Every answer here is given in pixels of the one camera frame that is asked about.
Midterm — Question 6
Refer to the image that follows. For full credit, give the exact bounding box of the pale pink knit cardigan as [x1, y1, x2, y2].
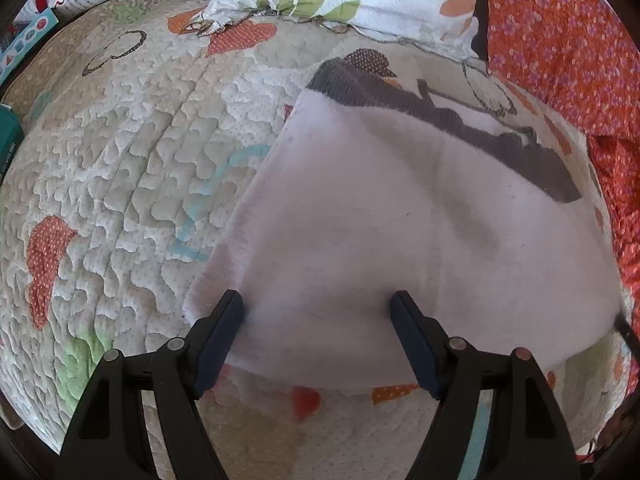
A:
[182, 58, 620, 389]

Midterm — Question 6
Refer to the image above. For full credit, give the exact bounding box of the heart pattern quilted bedspread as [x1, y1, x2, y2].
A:
[1, 0, 630, 479]

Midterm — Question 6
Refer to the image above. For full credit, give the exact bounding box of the teal cardboard box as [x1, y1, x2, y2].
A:
[0, 104, 24, 181]

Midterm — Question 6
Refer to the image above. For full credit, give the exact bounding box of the red floral blanket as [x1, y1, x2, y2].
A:
[587, 131, 640, 456]

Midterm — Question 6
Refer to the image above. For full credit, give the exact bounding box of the dark cushion behind pillow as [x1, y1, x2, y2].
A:
[471, 0, 489, 63]

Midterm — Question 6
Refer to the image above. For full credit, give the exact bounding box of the red floral pillow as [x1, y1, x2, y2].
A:
[487, 0, 639, 140]

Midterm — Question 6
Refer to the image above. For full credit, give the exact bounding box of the colourful dotted flat box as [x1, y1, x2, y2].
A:
[0, 9, 58, 84]

